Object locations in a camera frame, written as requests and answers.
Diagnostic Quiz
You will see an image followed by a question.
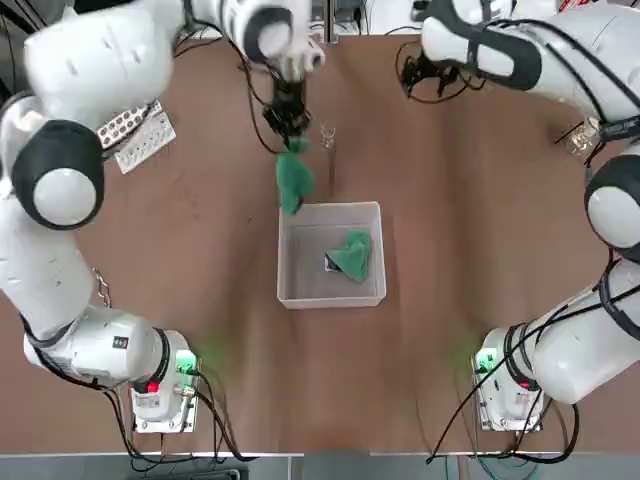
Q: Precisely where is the black right base cable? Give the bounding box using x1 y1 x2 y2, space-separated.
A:
432 279 640 462

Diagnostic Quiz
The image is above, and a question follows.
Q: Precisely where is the black base cable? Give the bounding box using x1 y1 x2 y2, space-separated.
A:
432 279 640 462
19 319 259 461

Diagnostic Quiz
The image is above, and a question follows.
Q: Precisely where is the teal cable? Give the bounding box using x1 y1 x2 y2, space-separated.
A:
443 457 544 480

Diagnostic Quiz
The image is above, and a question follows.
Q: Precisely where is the black left base cable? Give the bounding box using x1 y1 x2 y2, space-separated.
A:
19 319 259 461

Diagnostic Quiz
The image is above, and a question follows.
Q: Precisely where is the translucent white plastic box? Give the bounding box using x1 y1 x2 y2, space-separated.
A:
276 200 389 311

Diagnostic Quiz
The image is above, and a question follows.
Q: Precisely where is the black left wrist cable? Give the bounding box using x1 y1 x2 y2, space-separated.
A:
234 29 291 157

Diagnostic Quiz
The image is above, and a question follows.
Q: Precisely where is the black metal tripod stand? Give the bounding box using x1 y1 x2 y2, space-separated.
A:
553 124 601 169

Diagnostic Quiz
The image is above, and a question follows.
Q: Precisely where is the white test tube rack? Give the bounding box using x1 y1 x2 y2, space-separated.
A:
96 97 180 175

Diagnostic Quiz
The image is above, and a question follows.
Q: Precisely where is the clear glass vessel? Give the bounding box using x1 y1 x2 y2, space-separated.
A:
566 115 601 162

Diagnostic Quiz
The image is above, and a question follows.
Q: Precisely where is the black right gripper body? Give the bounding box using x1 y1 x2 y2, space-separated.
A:
413 49 459 76

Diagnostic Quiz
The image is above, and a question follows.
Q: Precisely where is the aluminium frame post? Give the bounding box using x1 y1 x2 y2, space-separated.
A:
323 0 342 45

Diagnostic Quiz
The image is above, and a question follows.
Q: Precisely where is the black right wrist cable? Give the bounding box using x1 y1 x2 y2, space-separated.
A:
396 39 484 105

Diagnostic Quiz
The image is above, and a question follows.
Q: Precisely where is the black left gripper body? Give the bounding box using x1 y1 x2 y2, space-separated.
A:
272 73 308 115

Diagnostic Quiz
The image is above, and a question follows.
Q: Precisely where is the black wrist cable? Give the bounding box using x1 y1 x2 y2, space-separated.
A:
234 29 291 157
396 39 484 105

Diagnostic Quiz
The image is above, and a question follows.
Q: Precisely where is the green cloth with black tag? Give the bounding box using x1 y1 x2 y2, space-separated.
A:
323 229 374 285

